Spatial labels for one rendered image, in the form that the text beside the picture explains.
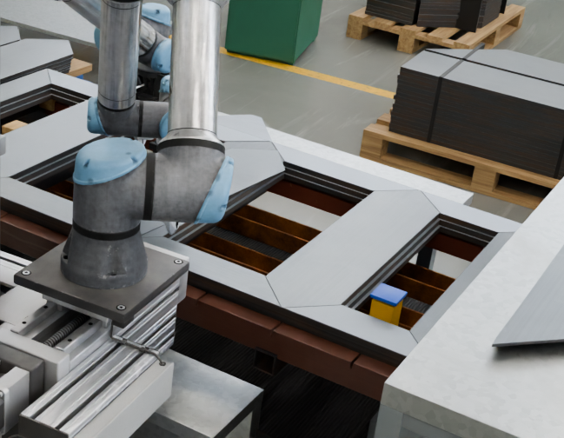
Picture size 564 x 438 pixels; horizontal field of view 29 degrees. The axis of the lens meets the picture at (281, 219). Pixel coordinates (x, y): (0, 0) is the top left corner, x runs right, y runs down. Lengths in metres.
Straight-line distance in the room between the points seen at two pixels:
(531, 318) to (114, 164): 0.75
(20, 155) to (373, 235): 0.90
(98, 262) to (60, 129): 1.13
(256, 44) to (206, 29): 4.40
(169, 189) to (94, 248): 0.16
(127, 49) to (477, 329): 0.83
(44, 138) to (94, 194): 1.09
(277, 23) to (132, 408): 4.63
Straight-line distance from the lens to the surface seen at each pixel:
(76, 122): 3.00
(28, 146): 2.85
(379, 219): 2.64
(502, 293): 2.02
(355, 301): 2.32
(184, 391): 2.26
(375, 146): 5.13
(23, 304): 2.01
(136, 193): 1.81
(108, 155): 1.81
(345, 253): 2.46
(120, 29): 2.06
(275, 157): 2.89
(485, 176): 5.00
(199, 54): 1.90
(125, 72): 2.12
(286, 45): 6.26
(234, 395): 2.26
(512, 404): 1.73
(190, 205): 1.82
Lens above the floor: 2.01
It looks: 27 degrees down
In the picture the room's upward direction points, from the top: 8 degrees clockwise
